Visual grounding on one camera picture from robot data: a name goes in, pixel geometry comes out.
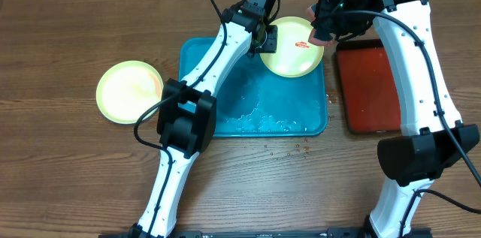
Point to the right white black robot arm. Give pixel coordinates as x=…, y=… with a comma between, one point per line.
x=433, y=135

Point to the black tray with red water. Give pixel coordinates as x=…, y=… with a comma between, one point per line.
x=370, y=99

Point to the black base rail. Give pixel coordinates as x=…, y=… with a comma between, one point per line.
x=332, y=232

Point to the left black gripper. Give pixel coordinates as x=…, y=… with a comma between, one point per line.
x=271, y=43

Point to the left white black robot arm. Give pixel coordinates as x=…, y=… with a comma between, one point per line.
x=187, y=109

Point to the dark sponge with pink edge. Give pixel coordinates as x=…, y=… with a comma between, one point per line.
x=312, y=39

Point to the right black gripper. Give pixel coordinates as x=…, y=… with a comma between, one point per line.
x=325, y=20

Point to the yellow-green round plate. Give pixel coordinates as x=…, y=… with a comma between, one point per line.
x=295, y=56
x=127, y=90

